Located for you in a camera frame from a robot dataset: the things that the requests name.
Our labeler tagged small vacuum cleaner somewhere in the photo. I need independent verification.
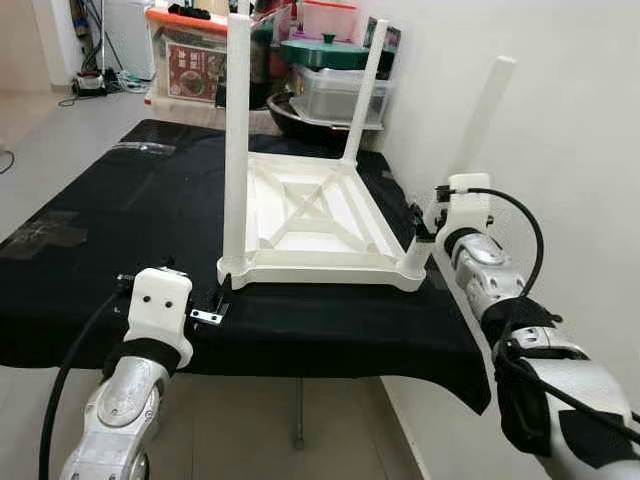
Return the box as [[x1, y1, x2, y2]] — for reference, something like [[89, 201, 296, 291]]
[[72, 68, 109, 96]]

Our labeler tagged black wok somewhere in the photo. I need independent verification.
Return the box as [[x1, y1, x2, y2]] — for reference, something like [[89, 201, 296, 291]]
[[268, 92, 351, 151]]

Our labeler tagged white plastic table leg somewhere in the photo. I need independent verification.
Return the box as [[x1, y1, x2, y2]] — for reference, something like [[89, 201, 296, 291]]
[[223, 12, 254, 286], [343, 45, 391, 168], [430, 55, 519, 216]]

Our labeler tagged white plastic table top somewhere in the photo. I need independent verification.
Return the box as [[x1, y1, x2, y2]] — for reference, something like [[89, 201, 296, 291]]
[[217, 152, 436, 293]]

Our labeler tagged white household appliance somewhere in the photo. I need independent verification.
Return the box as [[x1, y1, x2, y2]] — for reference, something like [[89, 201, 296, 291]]
[[100, 0, 151, 76]]

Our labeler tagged clear plastic lidded container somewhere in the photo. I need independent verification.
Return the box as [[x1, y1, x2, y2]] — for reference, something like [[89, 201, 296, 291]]
[[290, 65, 393, 129]]

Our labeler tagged storage box with orange lid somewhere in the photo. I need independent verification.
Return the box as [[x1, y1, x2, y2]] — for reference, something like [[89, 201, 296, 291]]
[[145, 5, 231, 101]]

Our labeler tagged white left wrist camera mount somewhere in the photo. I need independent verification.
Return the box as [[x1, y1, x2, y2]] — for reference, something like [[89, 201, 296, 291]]
[[125, 267, 196, 369]]

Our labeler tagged dark picture frame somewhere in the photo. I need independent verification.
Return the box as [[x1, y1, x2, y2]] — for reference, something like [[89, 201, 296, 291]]
[[365, 18, 403, 76]]

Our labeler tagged green pot lid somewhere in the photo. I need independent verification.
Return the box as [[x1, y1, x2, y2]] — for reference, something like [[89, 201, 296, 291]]
[[280, 33, 371, 71]]

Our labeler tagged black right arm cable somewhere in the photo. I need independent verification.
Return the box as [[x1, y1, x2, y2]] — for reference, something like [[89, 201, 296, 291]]
[[462, 188, 546, 301]]

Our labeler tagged grey metal folding leg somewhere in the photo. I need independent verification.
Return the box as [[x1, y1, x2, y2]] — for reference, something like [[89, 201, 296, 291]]
[[293, 378, 306, 449]]

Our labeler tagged black shiny bag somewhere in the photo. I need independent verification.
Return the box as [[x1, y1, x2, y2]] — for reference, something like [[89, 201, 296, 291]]
[[250, 20, 291, 109]]

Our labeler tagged black tablecloth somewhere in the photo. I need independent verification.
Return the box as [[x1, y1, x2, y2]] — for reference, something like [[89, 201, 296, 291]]
[[0, 120, 493, 416]]

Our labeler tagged clear tape strip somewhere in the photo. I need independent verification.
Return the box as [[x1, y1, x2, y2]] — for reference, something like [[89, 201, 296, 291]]
[[112, 142, 179, 157]]

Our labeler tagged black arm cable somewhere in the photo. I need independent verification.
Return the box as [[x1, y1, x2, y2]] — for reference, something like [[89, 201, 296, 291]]
[[38, 290, 131, 480], [462, 188, 546, 301]]

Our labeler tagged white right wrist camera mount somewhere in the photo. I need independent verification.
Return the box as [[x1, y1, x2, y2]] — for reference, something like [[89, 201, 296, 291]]
[[432, 173, 494, 243]]

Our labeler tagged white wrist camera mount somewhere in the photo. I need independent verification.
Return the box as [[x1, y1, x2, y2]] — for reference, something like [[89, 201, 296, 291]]
[[432, 173, 494, 243], [125, 267, 196, 369]]

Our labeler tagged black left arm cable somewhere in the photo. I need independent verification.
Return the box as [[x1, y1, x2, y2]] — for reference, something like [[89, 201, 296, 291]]
[[38, 290, 131, 480]]

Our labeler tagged clear tape patch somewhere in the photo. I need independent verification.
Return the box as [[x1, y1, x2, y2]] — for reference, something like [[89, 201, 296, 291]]
[[0, 210, 86, 263]]

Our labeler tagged beige cloth covered bench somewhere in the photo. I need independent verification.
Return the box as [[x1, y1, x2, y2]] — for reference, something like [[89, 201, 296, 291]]
[[145, 92, 276, 136]]

